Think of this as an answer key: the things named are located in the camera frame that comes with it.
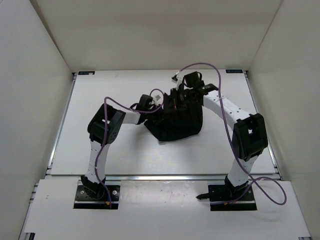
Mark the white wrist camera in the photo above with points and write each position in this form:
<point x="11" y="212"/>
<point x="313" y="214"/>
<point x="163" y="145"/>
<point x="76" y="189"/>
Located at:
<point x="157" y="99"/>
<point x="179" y="82"/>

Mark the black pleated skirt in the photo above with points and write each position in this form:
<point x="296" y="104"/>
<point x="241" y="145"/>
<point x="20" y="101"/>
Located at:
<point x="172" y="124"/>

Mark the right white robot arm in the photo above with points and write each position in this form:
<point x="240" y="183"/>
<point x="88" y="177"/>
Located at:
<point x="245" y="132"/>

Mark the left blue table label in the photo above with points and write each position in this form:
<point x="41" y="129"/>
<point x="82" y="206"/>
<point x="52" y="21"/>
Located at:
<point x="86" y="73"/>

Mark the right blue table label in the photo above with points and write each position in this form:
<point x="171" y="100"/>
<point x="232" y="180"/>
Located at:
<point x="234" y="71"/>

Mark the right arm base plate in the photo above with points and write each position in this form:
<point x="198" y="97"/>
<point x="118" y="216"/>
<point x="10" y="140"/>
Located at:
<point x="220" y="201"/>

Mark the aluminium table rail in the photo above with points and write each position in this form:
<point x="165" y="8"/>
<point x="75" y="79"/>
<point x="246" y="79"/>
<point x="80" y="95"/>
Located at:
<point x="170" y="177"/>

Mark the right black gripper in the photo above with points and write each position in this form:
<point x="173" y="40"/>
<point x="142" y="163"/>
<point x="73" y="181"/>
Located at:
<point x="175" y="93"/>

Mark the blue table label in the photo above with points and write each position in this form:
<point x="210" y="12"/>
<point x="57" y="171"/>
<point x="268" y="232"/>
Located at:
<point x="86" y="73"/>
<point x="234" y="71"/>

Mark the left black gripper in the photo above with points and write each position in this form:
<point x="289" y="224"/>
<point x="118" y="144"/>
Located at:
<point x="156" y="107"/>

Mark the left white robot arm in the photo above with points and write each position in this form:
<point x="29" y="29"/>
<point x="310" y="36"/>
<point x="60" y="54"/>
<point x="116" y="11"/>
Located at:
<point x="103" y="130"/>

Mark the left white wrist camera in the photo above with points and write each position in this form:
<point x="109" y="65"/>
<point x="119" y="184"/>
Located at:
<point x="157" y="99"/>

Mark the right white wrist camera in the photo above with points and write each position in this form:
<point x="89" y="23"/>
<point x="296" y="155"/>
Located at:
<point x="179" y="82"/>

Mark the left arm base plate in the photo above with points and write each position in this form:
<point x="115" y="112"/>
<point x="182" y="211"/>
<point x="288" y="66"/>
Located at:
<point x="88" y="200"/>

